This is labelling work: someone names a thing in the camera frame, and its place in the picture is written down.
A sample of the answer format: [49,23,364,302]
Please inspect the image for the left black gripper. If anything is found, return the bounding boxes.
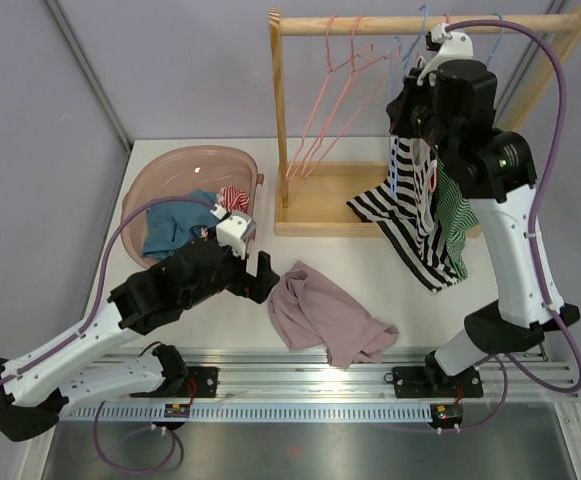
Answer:
[182,228,279,312]

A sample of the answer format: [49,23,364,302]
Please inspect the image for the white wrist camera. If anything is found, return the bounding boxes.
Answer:
[416,22,474,86]
[211,204,256,260]

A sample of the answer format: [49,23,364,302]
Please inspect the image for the rightmost blue wire hanger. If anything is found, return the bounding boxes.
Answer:
[485,12,506,68]

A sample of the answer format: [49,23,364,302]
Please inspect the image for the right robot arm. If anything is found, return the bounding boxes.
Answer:
[386,60,580,396]

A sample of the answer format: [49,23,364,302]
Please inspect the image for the white slotted cable duct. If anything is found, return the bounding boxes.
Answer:
[68,402,432,423]

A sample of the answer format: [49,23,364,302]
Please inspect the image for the mauve tank top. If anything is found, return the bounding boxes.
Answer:
[267,261,399,369]

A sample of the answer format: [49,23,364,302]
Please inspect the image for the pink wire hanger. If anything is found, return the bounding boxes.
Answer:
[284,14,366,180]
[429,12,451,193]
[299,14,396,180]

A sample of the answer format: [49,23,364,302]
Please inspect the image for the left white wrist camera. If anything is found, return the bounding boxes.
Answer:
[211,204,256,260]

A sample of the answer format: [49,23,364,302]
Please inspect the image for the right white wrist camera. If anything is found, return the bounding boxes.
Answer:
[416,22,474,86]

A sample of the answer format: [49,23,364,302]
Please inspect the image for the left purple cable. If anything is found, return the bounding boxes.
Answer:
[0,195,221,430]

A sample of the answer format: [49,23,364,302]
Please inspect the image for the red white striped tank top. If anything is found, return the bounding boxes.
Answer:
[217,185,250,213]

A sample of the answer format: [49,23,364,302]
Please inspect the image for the pink plastic basin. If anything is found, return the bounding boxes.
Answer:
[121,145,264,268]

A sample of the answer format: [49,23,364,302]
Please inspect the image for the light blue wire hanger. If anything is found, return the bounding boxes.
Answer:
[384,3,431,191]

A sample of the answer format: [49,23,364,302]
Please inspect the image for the green white striped tank top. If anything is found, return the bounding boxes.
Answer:
[435,160,479,282]

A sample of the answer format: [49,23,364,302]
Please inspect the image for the teal tank top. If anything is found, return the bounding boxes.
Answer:
[142,189,218,260]

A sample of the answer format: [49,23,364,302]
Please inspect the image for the black white striped tank top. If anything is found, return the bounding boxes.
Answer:
[347,136,462,294]

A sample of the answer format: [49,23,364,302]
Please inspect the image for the wooden clothes rack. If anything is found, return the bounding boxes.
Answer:
[268,5,581,237]

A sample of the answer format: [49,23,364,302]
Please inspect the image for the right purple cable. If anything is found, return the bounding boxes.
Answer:
[444,18,581,394]

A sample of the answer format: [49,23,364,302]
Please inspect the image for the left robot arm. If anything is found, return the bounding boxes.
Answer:
[0,239,280,442]

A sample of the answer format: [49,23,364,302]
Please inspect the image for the aluminium mounting rail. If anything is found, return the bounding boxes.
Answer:
[85,347,577,403]

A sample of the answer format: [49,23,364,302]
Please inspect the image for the purple cable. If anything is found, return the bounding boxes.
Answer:
[444,18,581,394]
[0,195,221,430]

